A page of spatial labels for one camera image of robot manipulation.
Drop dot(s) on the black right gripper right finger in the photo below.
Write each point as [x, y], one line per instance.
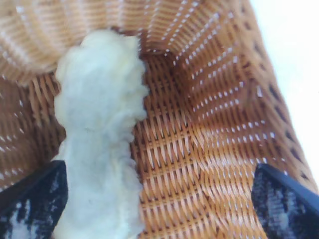
[286, 206]

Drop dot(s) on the brown woven wicker basket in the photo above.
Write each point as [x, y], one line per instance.
[199, 124]

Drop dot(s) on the long striped bread loaf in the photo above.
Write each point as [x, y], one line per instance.
[99, 124]

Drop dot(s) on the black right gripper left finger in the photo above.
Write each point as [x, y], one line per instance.
[35, 204]

